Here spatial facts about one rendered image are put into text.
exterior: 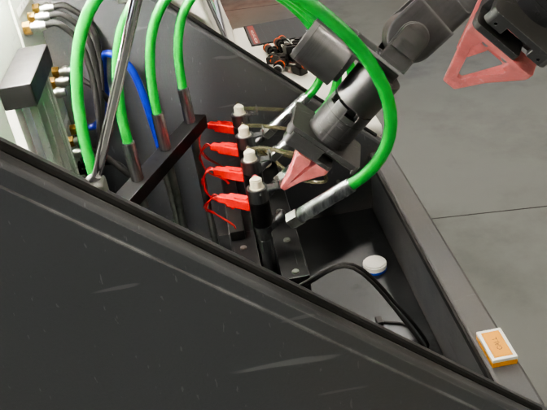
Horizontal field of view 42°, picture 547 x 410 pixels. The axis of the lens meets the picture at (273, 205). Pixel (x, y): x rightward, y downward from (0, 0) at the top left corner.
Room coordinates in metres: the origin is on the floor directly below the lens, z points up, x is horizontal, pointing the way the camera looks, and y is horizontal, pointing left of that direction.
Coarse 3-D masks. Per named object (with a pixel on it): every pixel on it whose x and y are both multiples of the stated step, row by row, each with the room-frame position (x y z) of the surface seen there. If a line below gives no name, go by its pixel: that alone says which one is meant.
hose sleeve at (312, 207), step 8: (336, 184) 0.70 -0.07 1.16; (344, 184) 0.68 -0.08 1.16; (328, 192) 0.69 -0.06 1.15; (336, 192) 0.69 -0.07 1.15; (344, 192) 0.68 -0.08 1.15; (352, 192) 0.68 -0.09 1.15; (312, 200) 0.70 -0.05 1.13; (320, 200) 0.69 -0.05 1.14; (328, 200) 0.69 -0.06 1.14; (336, 200) 0.69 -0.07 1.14; (304, 208) 0.70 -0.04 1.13; (312, 208) 0.70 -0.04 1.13; (320, 208) 0.69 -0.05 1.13; (304, 216) 0.70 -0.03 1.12; (312, 216) 0.70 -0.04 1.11
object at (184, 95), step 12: (192, 0) 1.04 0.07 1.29; (276, 0) 1.05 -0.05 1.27; (180, 12) 1.04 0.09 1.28; (180, 24) 1.04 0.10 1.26; (180, 36) 1.04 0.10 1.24; (180, 48) 1.04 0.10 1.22; (180, 60) 1.04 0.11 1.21; (180, 72) 1.04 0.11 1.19; (180, 84) 1.04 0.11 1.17; (180, 96) 1.04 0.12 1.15; (300, 96) 1.05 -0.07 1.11; (312, 96) 1.05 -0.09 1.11; (192, 108) 1.04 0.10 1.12; (288, 108) 1.05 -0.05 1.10; (192, 120) 1.04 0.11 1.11; (276, 120) 1.05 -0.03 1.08
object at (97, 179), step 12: (132, 0) 0.49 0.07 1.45; (132, 12) 0.49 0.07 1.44; (132, 24) 0.49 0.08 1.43; (132, 36) 0.49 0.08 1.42; (120, 48) 0.49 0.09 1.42; (120, 60) 0.49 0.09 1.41; (120, 72) 0.49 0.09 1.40; (120, 84) 0.49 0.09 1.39; (108, 108) 0.49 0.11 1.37; (108, 120) 0.49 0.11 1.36; (108, 132) 0.49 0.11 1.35; (108, 144) 0.49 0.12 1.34; (96, 156) 0.49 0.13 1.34; (96, 168) 0.49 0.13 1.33; (96, 180) 0.49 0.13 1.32
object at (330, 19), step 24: (96, 0) 0.77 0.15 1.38; (312, 0) 0.69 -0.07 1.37; (336, 24) 0.68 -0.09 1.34; (72, 48) 0.78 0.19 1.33; (360, 48) 0.67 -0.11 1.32; (72, 72) 0.79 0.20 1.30; (72, 96) 0.79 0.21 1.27; (384, 96) 0.67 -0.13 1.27; (384, 120) 0.67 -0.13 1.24; (384, 144) 0.67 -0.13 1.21
